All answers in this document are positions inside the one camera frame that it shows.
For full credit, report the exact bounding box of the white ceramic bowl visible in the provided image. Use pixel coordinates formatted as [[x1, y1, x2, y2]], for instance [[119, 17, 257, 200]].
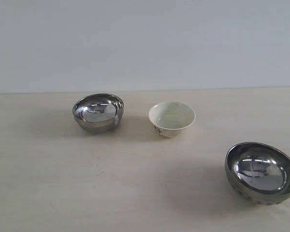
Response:
[[148, 101, 196, 138]]

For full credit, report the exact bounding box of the smooth steel bowl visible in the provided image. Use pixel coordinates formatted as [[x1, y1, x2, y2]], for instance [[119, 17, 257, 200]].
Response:
[[72, 93, 124, 134]]

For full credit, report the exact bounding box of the dimpled steel bowl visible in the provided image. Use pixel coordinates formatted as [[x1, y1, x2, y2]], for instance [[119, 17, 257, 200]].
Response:
[[225, 142, 290, 205]]

